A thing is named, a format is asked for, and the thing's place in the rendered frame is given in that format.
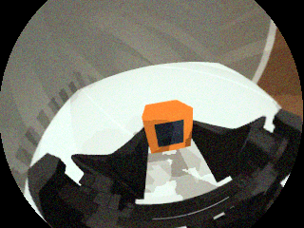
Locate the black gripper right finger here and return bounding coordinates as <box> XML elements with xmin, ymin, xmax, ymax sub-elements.
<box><xmin>191</xmin><ymin>115</ymin><xmax>267</xmax><ymax>183</ymax></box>

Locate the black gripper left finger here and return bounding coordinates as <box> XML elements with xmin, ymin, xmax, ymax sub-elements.
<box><xmin>70</xmin><ymin>126</ymin><xmax>148</xmax><ymax>199</ymax></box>

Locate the orange block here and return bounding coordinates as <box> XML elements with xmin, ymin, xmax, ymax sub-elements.
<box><xmin>142</xmin><ymin>100</ymin><xmax>193</xmax><ymax>153</ymax></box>

